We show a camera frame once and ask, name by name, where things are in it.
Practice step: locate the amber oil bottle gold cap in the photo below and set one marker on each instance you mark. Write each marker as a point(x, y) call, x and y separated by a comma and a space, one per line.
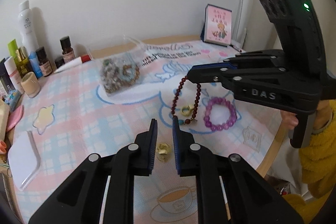
point(23, 63)

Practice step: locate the small blue packet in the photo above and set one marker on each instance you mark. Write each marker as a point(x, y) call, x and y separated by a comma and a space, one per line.
point(12, 99)

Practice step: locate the clear box lid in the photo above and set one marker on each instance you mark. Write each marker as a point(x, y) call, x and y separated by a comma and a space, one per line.
point(24, 160)

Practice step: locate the grey bead bracelet green stone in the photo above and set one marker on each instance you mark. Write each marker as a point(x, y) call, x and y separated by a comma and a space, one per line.
point(109, 74)

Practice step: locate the clear plastic box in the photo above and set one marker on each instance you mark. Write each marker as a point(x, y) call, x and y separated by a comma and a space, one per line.
point(128, 54)

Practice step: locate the black red pen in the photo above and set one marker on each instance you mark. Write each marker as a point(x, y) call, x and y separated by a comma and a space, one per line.
point(237, 46)

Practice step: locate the tall white spray bottle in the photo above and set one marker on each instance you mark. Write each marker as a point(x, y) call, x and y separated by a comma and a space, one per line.
point(26, 27)

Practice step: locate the white pink lotion bottle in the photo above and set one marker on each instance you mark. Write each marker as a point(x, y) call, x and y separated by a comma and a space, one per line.
point(14, 74)

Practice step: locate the right hand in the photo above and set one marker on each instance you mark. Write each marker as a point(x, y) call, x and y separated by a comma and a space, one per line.
point(323, 115)

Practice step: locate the beige round cup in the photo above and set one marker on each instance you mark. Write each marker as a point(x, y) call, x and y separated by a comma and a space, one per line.
point(30, 84)

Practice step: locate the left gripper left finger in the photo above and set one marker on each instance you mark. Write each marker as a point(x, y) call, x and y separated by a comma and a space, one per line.
point(102, 188)

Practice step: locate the small dark dropper bottle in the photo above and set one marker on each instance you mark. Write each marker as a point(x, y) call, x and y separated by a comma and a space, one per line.
point(44, 62)

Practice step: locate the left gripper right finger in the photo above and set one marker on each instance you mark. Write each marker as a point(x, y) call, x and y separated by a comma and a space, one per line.
point(229, 190)

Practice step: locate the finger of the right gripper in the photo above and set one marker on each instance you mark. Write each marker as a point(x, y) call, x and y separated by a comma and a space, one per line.
point(225, 75)
point(258, 59)

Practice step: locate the green cap bottle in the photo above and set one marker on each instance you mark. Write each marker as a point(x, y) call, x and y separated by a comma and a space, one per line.
point(12, 47)

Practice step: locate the white tube red cap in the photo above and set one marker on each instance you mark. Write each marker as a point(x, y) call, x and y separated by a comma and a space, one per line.
point(73, 63)

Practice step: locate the black blue box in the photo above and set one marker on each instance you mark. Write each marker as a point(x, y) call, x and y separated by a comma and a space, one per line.
point(5, 77)

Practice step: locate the gold charm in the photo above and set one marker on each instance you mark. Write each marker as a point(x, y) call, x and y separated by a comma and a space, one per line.
point(163, 152)

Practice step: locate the tiny black jar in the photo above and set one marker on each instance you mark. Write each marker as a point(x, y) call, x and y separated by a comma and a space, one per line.
point(59, 61)

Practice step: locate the pink framed card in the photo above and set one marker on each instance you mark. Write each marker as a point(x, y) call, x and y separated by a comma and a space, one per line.
point(218, 26)

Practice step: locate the yellow fuzzy right sleeve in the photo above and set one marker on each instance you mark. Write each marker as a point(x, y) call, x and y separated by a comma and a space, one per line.
point(317, 163)

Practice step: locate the Cinnamoroll plaid desk mat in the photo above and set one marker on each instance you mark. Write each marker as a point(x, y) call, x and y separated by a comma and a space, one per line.
point(72, 116)

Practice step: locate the dark essential oil bottle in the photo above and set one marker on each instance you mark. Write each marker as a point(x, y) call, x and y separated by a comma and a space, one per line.
point(67, 50)

